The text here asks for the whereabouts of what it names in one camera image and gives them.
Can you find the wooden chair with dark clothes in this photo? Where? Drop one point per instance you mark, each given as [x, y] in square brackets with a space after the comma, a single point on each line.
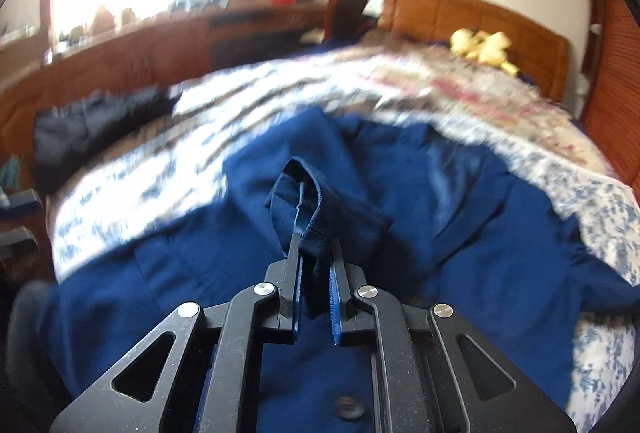
[350, 13]

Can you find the black garment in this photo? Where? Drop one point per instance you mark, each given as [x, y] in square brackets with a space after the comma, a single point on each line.
[90, 128]

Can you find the yellow plush toy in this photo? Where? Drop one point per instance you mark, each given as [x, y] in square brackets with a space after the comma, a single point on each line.
[480, 45]

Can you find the long wooden cabinet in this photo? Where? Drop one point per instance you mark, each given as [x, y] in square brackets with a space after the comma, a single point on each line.
[150, 48]

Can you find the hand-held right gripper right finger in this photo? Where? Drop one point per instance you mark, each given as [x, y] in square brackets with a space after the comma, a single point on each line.
[335, 308]

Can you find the wooden headboard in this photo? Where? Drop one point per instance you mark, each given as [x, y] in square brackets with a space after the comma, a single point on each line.
[425, 13]

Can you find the pink floral blanket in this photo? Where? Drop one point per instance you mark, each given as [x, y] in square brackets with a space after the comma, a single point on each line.
[475, 88]

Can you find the person's dark trouser leg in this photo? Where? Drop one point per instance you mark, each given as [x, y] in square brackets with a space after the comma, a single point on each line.
[30, 338]

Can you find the wooden louvred wardrobe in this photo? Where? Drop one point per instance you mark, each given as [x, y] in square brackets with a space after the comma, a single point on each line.
[620, 88]

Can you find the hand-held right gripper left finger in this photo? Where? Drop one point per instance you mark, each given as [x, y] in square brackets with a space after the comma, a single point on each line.
[298, 295]

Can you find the blue floral bedsheet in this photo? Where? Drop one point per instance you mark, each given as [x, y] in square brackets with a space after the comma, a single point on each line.
[150, 173]

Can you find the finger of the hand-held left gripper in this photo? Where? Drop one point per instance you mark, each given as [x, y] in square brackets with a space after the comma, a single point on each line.
[17, 244]
[20, 202]

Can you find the navy blue jacket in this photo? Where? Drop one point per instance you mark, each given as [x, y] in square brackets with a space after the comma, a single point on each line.
[450, 238]

